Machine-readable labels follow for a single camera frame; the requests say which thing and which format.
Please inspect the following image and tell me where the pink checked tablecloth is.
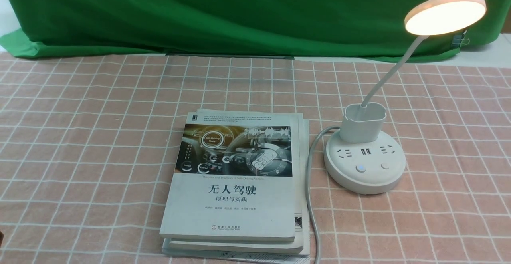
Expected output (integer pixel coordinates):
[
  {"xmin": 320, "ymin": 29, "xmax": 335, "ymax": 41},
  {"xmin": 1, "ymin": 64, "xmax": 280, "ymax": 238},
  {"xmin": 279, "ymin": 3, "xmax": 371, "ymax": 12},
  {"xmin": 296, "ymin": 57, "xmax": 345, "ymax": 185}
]
[{"xmin": 0, "ymin": 54, "xmax": 511, "ymax": 264}]

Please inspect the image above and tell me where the blue binder clip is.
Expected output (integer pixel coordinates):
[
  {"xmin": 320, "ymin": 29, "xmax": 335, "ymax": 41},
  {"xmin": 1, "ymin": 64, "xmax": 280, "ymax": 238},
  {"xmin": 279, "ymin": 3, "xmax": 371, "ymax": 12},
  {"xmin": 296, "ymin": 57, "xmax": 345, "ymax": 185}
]
[{"xmin": 451, "ymin": 28, "xmax": 470, "ymax": 49}]

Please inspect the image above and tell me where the middle white book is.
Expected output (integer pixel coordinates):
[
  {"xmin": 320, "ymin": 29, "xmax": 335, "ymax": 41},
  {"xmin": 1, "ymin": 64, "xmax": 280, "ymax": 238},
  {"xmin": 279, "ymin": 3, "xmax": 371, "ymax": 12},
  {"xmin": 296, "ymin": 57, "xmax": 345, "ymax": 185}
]
[{"xmin": 168, "ymin": 109, "xmax": 305, "ymax": 255}]

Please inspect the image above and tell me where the white lamp power cable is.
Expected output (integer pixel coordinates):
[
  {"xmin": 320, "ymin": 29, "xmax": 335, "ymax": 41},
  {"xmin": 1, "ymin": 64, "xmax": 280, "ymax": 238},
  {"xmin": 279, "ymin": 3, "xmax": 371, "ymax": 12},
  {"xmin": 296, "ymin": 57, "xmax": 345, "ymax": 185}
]
[{"xmin": 305, "ymin": 126, "xmax": 341, "ymax": 264}]

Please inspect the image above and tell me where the white desk lamp with sockets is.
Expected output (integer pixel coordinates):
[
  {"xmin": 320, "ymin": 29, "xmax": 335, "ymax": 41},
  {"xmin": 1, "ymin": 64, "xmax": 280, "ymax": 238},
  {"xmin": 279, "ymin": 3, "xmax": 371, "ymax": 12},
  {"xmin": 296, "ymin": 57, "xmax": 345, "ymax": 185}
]
[{"xmin": 324, "ymin": 0, "xmax": 487, "ymax": 195}]

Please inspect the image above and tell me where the green backdrop cloth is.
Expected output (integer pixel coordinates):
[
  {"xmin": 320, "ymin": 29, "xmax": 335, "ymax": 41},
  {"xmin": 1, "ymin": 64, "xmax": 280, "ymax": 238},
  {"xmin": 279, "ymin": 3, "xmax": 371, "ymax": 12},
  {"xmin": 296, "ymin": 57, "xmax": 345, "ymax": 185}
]
[{"xmin": 1, "ymin": 0, "xmax": 510, "ymax": 62}]

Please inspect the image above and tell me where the bottom white book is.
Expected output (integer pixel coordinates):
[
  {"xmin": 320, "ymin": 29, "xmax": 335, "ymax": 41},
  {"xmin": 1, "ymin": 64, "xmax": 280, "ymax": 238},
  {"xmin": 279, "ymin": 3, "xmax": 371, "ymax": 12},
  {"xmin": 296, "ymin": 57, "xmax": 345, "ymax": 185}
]
[{"xmin": 162, "ymin": 118, "xmax": 311, "ymax": 264}]

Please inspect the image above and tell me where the white book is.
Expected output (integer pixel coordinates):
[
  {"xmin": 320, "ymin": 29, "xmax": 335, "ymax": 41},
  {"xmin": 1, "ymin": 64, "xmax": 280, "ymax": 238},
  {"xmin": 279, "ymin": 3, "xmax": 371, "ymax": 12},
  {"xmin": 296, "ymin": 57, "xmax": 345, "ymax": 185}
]
[
  {"xmin": 168, "ymin": 109, "xmax": 305, "ymax": 255},
  {"xmin": 162, "ymin": 118, "xmax": 311, "ymax": 264}
]

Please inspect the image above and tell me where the top book self-driving cover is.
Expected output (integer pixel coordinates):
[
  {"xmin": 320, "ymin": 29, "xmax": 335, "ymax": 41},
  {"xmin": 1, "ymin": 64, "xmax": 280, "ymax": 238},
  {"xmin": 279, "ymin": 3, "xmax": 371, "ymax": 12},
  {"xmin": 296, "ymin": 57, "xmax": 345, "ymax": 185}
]
[{"xmin": 160, "ymin": 112, "xmax": 300, "ymax": 243}]

